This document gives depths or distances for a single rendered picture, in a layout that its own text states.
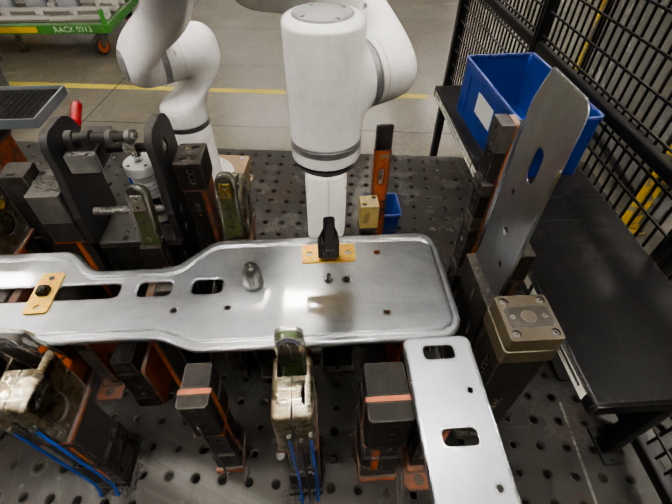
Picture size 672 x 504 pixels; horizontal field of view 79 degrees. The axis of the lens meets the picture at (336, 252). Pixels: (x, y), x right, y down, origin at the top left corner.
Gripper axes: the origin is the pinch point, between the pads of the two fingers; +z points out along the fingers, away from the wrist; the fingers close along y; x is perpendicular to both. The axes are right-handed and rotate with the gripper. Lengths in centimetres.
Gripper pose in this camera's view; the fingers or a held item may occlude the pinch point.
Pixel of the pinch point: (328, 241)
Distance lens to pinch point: 62.5
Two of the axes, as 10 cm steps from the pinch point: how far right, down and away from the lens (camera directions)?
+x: 10.0, -0.4, 0.4
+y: 0.6, 7.3, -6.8
